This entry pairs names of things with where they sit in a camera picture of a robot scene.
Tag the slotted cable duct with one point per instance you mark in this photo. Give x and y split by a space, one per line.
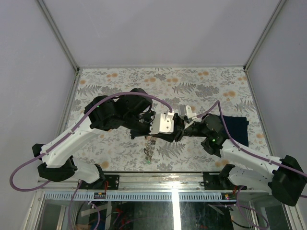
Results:
139 196

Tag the floral table mat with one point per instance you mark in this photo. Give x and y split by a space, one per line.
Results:
223 90

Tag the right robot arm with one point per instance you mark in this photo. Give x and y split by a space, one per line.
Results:
281 177

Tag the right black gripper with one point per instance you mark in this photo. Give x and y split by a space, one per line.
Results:
179 127

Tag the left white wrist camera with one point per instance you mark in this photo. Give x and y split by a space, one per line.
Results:
162 124

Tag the aluminium front rail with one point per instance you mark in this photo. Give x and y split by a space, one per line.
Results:
154 181

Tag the dark blue cloth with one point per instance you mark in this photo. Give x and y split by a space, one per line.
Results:
238 128

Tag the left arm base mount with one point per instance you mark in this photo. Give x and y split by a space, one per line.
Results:
109 182

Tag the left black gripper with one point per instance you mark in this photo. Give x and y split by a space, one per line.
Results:
146 132

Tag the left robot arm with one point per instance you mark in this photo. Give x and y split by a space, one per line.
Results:
101 115

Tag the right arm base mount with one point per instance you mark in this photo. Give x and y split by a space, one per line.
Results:
218 181

